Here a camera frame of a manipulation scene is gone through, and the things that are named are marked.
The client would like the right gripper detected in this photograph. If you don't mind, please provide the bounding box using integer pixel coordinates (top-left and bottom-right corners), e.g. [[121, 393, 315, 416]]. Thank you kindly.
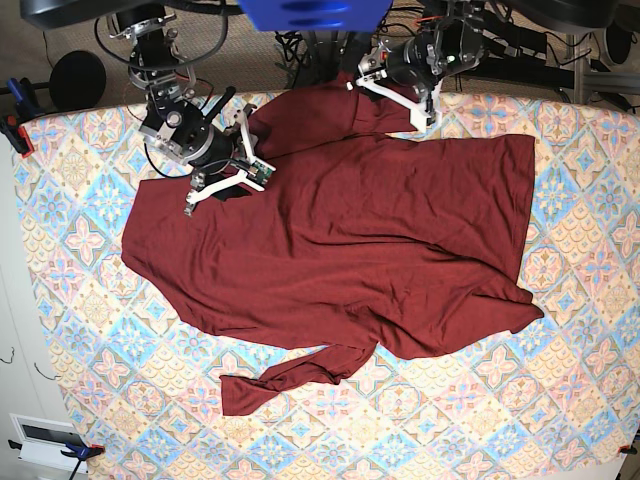
[[184, 86, 266, 217]]

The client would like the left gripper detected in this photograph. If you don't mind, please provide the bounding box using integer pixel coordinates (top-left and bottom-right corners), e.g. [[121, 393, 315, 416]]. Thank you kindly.
[[346, 44, 441, 120]]

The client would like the maroon t-shirt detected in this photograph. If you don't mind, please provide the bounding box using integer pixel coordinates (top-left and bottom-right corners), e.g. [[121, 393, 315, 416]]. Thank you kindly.
[[121, 77, 542, 416]]

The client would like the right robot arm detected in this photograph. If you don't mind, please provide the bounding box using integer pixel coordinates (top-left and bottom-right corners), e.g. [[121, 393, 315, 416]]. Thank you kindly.
[[105, 3, 276, 216]]

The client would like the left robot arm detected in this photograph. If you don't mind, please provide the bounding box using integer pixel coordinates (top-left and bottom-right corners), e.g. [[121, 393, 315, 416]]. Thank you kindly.
[[346, 1, 512, 132]]

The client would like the white power strip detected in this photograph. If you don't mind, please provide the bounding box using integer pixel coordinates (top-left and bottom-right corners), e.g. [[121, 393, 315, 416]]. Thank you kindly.
[[367, 45, 392, 68]]

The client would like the black round stool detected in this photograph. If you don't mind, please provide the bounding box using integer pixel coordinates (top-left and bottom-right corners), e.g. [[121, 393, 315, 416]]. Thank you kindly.
[[49, 50, 107, 112]]

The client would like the blue orange clamp upper left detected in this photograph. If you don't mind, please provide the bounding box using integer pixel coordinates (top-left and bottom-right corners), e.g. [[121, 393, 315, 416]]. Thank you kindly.
[[1, 77, 37, 158]]

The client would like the blue orange clamp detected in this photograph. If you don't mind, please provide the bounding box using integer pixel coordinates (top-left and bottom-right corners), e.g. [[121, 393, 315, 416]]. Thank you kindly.
[[1, 77, 37, 158], [8, 440, 105, 479]]

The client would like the blue orange clamp lower left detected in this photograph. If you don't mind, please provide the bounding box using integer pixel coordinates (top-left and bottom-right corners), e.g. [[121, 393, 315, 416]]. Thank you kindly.
[[8, 440, 105, 479]]

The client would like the white floor outlet box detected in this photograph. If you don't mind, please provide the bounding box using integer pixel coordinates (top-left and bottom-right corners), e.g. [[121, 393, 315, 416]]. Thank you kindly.
[[9, 413, 82, 473]]

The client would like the patterned tile tablecloth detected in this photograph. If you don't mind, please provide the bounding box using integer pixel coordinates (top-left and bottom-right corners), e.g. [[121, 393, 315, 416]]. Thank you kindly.
[[12, 94, 639, 479]]

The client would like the orange clamp lower right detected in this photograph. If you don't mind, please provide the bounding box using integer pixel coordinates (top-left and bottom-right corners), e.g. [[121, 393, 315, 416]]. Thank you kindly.
[[618, 445, 638, 455]]

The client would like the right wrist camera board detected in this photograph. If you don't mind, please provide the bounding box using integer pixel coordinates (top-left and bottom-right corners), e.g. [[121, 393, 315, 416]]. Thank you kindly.
[[248, 159, 276, 191]]

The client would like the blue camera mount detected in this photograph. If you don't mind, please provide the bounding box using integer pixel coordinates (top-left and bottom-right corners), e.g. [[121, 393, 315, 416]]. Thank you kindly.
[[238, 0, 392, 32]]

